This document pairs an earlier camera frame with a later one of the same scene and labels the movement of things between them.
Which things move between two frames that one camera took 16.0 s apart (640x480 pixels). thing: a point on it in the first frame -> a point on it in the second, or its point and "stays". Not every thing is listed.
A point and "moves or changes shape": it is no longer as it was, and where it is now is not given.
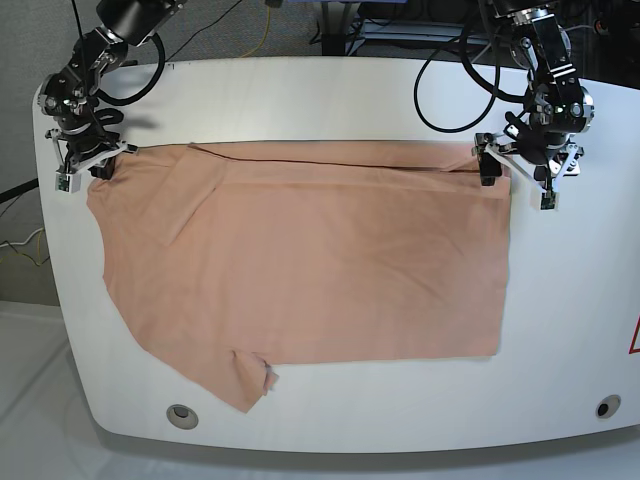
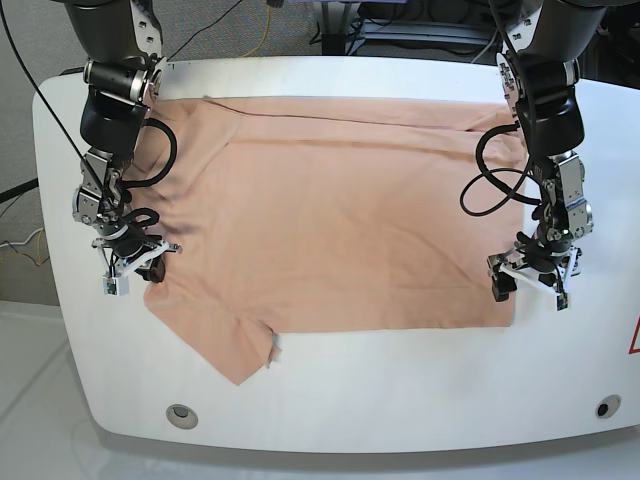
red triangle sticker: (634, 347) stays
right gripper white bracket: (564, 164) -> (502, 283)
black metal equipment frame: (605, 34) stays
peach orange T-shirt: (246, 256) moves or changes shape
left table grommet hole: (182, 416) stays
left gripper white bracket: (96, 171) -> (152, 267)
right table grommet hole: (607, 406) stays
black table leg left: (18, 190) stays
